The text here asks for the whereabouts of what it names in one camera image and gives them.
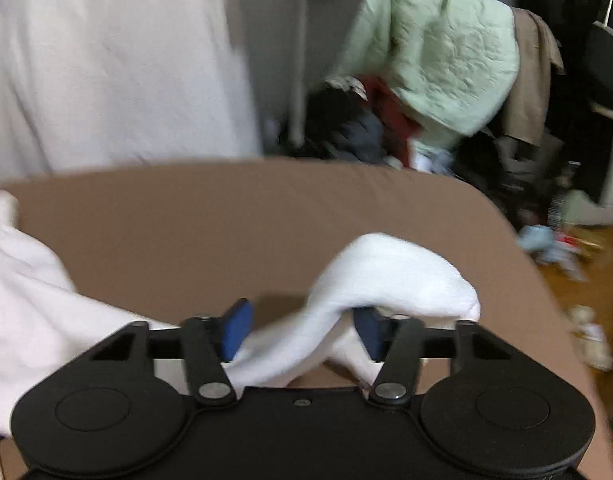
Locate light blue cloth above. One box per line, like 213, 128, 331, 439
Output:
516, 225, 589, 281

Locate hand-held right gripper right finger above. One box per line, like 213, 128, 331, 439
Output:
355, 307, 514, 406

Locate pile of dark clothes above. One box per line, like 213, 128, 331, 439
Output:
301, 77, 417, 166

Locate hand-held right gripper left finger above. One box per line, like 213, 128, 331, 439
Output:
90, 299, 252, 407

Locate white pole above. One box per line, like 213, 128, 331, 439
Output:
289, 5, 309, 148

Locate black chair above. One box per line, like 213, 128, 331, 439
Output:
583, 20, 613, 121

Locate beige coat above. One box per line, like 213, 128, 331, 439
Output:
499, 7, 567, 147

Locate white towel garment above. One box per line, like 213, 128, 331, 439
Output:
0, 190, 482, 480

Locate red garment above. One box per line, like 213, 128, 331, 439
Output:
359, 75, 422, 171

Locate mint green quilt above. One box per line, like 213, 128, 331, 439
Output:
336, 0, 521, 163

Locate cream crumpled cloth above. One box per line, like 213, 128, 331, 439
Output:
566, 305, 613, 371

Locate white blanket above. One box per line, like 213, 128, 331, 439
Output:
0, 0, 262, 181

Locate black hanging clothes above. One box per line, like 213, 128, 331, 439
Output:
511, 0, 613, 201

